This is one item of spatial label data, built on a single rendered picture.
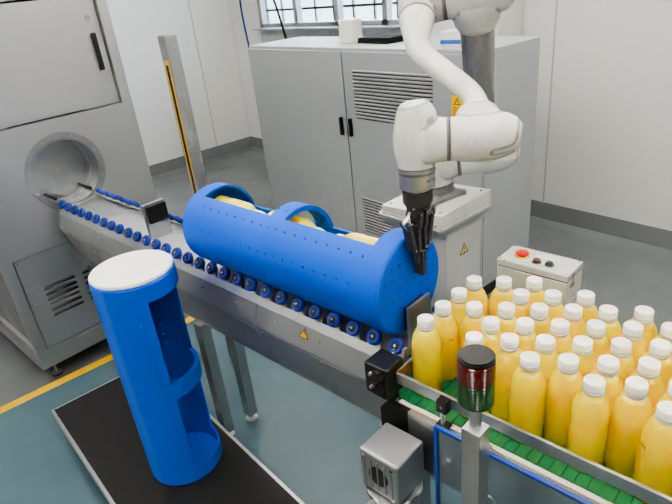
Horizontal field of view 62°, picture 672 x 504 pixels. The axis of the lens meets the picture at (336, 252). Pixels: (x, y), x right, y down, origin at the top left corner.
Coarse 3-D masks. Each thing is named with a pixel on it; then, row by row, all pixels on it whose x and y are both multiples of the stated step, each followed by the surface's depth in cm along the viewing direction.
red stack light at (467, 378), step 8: (464, 368) 92; (488, 368) 91; (464, 376) 92; (472, 376) 91; (480, 376) 91; (488, 376) 92; (464, 384) 93; (472, 384) 92; (480, 384) 92; (488, 384) 92
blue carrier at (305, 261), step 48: (240, 192) 206; (192, 240) 192; (240, 240) 173; (288, 240) 160; (336, 240) 150; (384, 240) 143; (288, 288) 166; (336, 288) 148; (384, 288) 140; (432, 288) 158
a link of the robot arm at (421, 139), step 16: (400, 112) 126; (416, 112) 125; (432, 112) 126; (400, 128) 127; (416, 128) 125; (432, 128) 126; (448, 128) 126; (400, 144) 129; (416, 144) 127; (432, 144) 126; (448, 144) 126; (400, 160) 131; (416, 160) 129; (432, 160) 129; (448, 160) 130
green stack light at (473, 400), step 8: (464, 392) 94; (472, 392) 93; (480, 392) 93; (488, 392) 93; (464, 400) 95; (472, 400) 94; (480, 400) 93; (488, 400) 94; (464, 408) 96; (472, 408) 94; (480, 408) 94; (488, 408) 95
